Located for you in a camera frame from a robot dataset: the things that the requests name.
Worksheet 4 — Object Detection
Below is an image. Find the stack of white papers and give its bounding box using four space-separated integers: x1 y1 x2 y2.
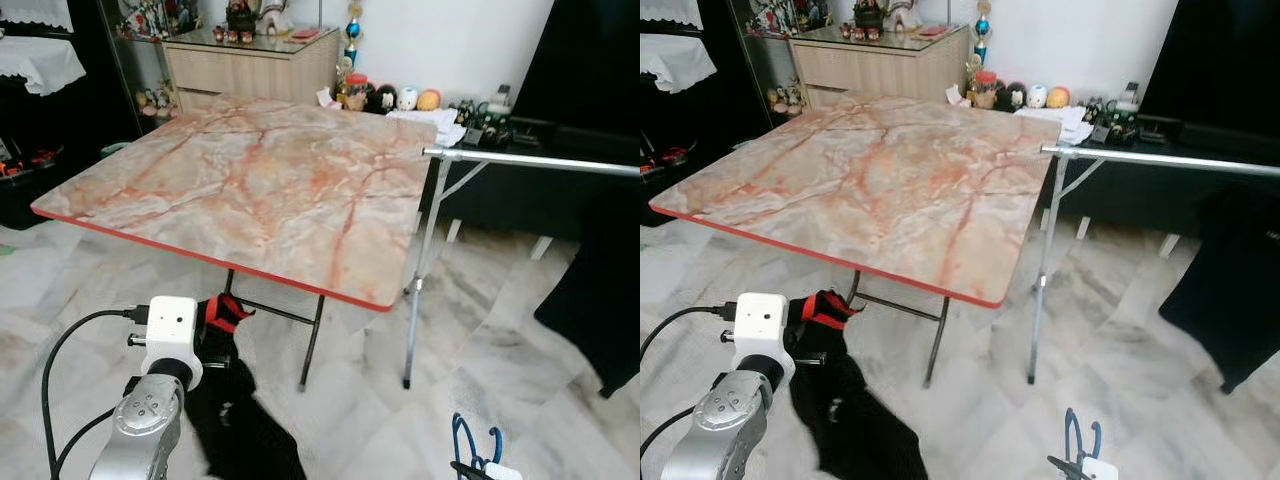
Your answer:
1015 105 1096 146
388 108 469 149

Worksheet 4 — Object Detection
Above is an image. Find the light wooden sideboard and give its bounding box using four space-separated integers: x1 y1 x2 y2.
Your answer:
788 25 973 106
163 28 343 111

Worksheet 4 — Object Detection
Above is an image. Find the blue plastic hanger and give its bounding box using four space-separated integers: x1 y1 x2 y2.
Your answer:
1063 407 1103 466
450 412 504 476

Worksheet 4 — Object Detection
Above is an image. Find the black display cabinet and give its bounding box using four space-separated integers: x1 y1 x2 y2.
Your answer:
640 0 771 196
0 0 146 231

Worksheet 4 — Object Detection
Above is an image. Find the dark navy printed t-shirt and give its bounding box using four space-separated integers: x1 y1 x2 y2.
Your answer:
533 185 640 399
1160 185 1280 394

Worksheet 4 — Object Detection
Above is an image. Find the blue and gold trophy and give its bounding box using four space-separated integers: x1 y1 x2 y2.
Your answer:
343 0 363 71
972 0 993 69

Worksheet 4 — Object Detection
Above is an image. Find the white lace cloth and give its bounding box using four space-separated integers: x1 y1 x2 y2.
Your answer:
640 0 698 26
640 33 716 93
0 0 76 33
0 37 88 98

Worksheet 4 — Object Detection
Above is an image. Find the black shirt red collar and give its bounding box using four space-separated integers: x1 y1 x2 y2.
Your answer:
785 290 929 480
185 293 309 480

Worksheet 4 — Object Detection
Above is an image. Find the silver metal clothes rack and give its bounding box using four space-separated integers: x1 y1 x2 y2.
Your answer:
402 145 640 391
1025 143 1280 386

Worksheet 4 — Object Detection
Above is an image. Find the marble pattern folding table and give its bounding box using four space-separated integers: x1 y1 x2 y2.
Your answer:
30 95 441 391
648 95 1063 389

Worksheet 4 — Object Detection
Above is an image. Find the large black television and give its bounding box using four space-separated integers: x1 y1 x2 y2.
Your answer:
1140 0 1280 126
515 0 640 126

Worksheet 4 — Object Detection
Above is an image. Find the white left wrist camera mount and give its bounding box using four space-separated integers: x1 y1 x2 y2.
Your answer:
140 296 204 391
733 292 798 386

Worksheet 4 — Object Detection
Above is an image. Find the small beige figurine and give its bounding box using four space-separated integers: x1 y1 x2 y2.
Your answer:
768 82 806 116
135 85 181 121

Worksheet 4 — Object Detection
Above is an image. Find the black low TV cabinet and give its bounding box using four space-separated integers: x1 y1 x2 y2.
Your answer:
1050 110 1280 236
420 110 640 241

